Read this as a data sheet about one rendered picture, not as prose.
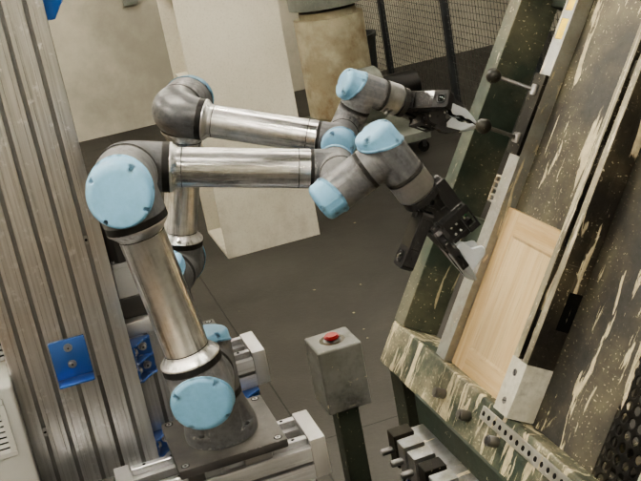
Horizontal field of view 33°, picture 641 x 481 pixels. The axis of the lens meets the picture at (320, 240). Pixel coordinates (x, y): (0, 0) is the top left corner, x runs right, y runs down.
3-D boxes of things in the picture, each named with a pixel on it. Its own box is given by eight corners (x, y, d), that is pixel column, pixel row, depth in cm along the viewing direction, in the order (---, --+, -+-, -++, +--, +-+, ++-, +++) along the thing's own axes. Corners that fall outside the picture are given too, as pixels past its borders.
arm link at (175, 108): (141, 92, 240) (358, 124, 236) (155, 81, 250) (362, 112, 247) (138, 141, 244) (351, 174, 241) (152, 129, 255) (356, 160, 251)
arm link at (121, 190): (243, 390, 212) (146, 133, 195) (243, 427, 198) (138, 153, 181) (186, 408, 213) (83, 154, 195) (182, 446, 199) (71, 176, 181)
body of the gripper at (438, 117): (434, 105, 266) (392, 90, 261) (452, 97, 258) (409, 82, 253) (428, 134, 264) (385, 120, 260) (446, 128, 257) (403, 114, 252)
